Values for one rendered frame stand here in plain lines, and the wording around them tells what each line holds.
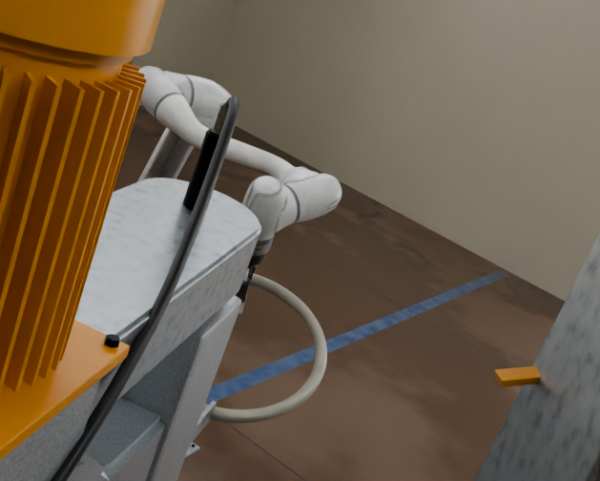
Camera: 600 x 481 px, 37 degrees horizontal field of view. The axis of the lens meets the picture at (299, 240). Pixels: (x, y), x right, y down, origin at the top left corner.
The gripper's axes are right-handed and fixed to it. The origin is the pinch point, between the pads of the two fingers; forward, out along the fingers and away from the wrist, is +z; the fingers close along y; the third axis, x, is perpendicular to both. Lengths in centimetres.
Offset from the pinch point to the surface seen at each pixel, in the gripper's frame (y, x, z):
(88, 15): 115, -16, -143
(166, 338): 94, -9, -87
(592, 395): 121, 30, -123
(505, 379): 113, 26, -115
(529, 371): 112, 28, -115
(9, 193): 120, -20, -129
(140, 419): 88, -11, -59
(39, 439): 124, -15, -104
